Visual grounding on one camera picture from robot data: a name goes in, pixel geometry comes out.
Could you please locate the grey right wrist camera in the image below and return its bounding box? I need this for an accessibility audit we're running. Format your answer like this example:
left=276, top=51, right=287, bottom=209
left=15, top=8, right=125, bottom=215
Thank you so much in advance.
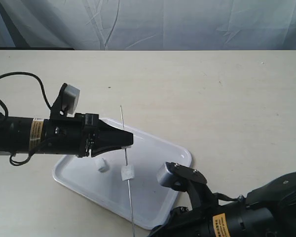
left=156, top=162, right=207, bottom=192

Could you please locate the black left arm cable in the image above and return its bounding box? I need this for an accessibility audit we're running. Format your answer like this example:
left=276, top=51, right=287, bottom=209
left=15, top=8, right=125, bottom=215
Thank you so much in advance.
left=0, top=72, right=51, bottom=166

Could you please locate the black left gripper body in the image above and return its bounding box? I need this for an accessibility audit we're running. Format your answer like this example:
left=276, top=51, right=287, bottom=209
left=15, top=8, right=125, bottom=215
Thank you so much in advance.
left=41, top=113, right=99, bottom=158

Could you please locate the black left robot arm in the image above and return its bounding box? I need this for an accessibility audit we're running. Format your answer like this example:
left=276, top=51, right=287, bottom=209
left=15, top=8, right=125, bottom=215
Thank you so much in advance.
left=0, top=113, right=134, bottom=158

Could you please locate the white marshmallow top piece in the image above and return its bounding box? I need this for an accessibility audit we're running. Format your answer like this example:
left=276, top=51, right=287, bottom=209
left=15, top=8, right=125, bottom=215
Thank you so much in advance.
left=95, top=158, right=107, bottom=172

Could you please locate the thin metal skewer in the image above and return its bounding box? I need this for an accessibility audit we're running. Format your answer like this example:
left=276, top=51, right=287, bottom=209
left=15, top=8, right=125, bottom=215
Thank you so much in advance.
left=120, top=105, right=136, bottom=237

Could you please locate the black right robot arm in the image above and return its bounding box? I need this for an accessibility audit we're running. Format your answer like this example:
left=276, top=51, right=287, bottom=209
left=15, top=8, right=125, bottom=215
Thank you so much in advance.
left=149, top=172, right=296, bottom=237

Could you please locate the white marshmallow piece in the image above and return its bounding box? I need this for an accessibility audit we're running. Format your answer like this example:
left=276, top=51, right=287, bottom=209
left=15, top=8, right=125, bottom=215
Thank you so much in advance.
left=95, top=158, right=107, bottom=172
left=121, top=165, right=135, bottom=181
left=122, top=145, right=132, bottom=149

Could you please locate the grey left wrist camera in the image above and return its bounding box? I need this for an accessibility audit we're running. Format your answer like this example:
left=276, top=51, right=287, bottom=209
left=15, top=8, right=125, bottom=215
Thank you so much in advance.
left=50, top=83, right=80, bottom=119

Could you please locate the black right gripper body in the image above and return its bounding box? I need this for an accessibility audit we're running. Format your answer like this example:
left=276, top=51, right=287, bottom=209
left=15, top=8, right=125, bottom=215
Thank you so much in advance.
left=150, top=182, right=224, bottom=237

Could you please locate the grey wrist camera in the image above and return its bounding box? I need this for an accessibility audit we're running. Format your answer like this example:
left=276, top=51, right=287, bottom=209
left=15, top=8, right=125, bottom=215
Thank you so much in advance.
left=50, top=83, right=80, bottom=119
left=156, top=162, right=207, bottom=192

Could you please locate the white marshmallow bottom piece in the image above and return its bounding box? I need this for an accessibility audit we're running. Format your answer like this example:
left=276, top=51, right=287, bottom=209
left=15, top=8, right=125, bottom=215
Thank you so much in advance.
left=121, top=165, right=135, bottom=181

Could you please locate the white plastic tray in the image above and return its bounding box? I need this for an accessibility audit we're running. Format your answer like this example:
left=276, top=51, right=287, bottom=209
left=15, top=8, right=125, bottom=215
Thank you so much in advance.
left=53, top=125, right=192, bottom=230

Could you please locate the white backdrop cloth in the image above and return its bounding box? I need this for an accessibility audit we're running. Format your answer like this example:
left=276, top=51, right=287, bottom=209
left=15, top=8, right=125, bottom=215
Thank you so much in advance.
left=0, top=0, right=296, bottom=50

